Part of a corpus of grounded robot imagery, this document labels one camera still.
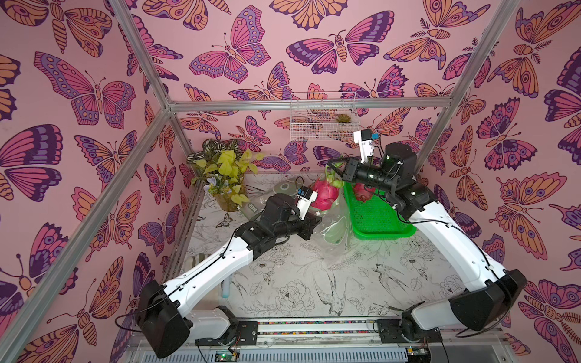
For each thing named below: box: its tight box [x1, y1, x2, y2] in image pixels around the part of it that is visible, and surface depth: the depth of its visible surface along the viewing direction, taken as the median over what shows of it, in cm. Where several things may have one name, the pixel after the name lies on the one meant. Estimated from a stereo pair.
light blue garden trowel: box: [220, 276, 231, 299], surface depth 83 cm
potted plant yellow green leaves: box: [186, 138, 265, 212], surface depth 94 cm
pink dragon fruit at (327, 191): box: [310, 168, 345, 211], surface depth 73 cm
